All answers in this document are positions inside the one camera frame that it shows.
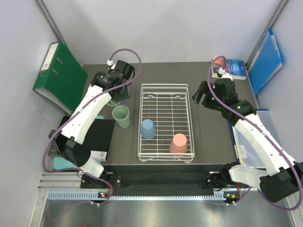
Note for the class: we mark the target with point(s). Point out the light green cup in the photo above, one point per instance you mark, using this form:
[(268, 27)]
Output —
[(113, 102)]

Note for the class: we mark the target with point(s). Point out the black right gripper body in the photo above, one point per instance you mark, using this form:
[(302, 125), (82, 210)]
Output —
[(218, 104)]

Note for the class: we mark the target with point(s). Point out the green ring binder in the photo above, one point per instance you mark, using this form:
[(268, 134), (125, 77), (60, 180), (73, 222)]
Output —
[(61, 78)]

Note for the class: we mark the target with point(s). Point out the blue cup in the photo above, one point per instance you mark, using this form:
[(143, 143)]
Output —
[(148, 130)]

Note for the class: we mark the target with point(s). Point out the blue folder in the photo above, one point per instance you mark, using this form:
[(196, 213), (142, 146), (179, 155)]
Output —
[(267, 61)]

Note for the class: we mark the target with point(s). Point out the white wire dish rack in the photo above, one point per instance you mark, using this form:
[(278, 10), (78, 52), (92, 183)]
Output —
[(168, 107)]

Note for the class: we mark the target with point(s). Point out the dark green cup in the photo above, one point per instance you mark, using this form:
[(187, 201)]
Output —
[(121, 115)]

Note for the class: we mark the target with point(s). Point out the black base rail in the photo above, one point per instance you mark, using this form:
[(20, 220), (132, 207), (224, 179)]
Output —
[(161, 184)]

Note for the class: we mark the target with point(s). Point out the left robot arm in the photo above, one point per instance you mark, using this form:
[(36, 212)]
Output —
[(68, 143)]

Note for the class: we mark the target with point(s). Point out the blue paperback book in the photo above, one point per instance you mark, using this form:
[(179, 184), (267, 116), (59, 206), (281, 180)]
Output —
[(235, 68)]

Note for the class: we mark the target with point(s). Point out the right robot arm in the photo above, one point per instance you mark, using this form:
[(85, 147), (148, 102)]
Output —
[(281, 175)]

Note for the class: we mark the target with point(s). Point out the pink cup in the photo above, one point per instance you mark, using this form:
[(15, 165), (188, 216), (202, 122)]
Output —
[(178, 146)]

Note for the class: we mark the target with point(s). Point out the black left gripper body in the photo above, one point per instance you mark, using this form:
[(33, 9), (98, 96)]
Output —
[(123, 95)]

